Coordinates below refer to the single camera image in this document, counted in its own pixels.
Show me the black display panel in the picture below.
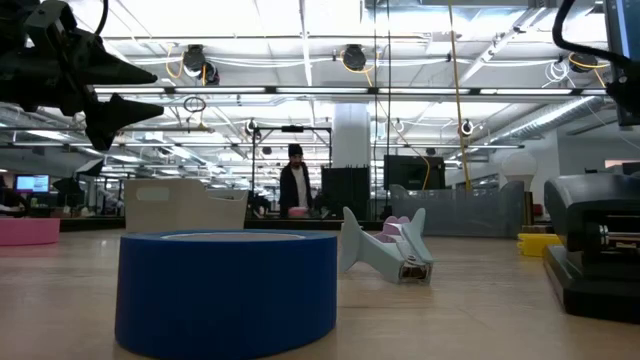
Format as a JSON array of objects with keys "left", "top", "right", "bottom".
[{"left": 383, "top": 154, "right": 447, "bottom": 192}]

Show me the smoky translucent plastic bin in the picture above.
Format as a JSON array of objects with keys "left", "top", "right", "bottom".
[{"left": 388, "top": 179, "right": 526, "bottom": 240}]

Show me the light grey plastic bin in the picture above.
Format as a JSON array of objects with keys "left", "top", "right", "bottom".
[{"left": 123, "top": 177, "right": 250, "bottom": 234}]

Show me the black gantry frame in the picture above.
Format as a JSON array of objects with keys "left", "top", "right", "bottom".
[{"left": 251, "top": 124, "right": 334, "bottom": 221}]

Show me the lit background monitor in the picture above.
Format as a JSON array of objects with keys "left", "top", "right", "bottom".
[{"left": 13, "top": 173, "right": 51, "bottom": 195}]

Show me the silver ventilation duct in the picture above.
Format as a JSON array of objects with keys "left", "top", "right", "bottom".
[{"left": 487, "top": 95, "right": 609, "bottom": 147}]

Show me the black stapler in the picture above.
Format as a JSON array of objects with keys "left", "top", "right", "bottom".
[{"left": 542, "top": 172, "right": 640, "bottom": 326}]

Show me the black ceiling cable reel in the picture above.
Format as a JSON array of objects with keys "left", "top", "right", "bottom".
[
  {"left": 180, "top": 43, "right": 221, "bottom": 86},
  {"left": 568, "top": 52, "right": 599, "bottom": 75},
  {"left": 340, "top": 43, "right": 369, "bottom": 73}
]

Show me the yellow mini stapler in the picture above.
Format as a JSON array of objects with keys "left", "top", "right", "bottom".
[{"left": 516, "top": 232, "right": 564, "bottom": 259}]

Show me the black equipment cabinet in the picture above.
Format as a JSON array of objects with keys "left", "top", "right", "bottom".
[{"left": 320, "top": 166, "right": 372, "bottom": 221}]

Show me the person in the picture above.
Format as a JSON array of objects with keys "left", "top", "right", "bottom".
[{"left": 278, "top": 143, "right": 315, "bottom": 220}]

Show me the blue tape roll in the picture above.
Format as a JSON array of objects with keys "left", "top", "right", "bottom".
[{"left": 114, "top": 228, "right": 339, "bottom": 360}]

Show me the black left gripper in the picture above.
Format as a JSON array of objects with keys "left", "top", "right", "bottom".
[{"left": 0, "top": 0, "right": 165, "bottom": 152}]

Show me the computer monitor blue screen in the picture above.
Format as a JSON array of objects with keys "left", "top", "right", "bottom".
[{"left": 602, "top": 0, "right": 640, "bottom": 127}]

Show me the pink tape roll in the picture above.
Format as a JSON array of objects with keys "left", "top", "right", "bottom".
[{"left": 0, "top": 217, "right": 62, "bottom": 248}]

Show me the white pillar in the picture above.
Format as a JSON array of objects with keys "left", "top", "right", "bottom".
[{"left": 331, "top": 102, "right": 372, "bottom": 169}]

